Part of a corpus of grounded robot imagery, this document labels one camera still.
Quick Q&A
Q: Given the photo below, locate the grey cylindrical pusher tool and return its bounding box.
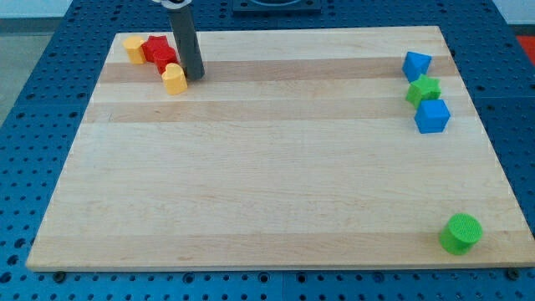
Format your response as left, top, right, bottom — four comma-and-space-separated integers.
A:
166, 0, 205, 81

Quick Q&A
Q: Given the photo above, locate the red star block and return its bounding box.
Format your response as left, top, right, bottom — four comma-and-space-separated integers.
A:
141, 35, 169, 63

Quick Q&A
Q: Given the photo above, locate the yellow pentagon block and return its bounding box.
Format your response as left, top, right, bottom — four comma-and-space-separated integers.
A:
122, 35, 146, 64

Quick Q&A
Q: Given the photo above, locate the yellow heart block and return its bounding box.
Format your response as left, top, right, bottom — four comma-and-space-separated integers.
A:
161, 63, 188, 95

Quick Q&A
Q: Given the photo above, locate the blue triangle block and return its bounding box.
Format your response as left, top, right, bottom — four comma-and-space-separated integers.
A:
402, 52, 432, 82

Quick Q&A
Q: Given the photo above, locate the green star block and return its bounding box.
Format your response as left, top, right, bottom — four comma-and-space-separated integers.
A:
405, 74, 441, 110

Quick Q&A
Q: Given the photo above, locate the red cylinder block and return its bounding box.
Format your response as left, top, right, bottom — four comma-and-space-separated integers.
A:
153, 46, 178, 74

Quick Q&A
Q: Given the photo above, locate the green cylinder block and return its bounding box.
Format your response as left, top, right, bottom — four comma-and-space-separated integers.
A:
439, 213, 483, 256

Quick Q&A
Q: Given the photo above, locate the blue cube block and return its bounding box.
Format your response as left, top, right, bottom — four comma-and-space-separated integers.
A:
414, 99, 451, 134

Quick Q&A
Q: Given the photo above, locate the wooden board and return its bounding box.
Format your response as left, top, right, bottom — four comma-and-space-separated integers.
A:
26, 26, 534, 272

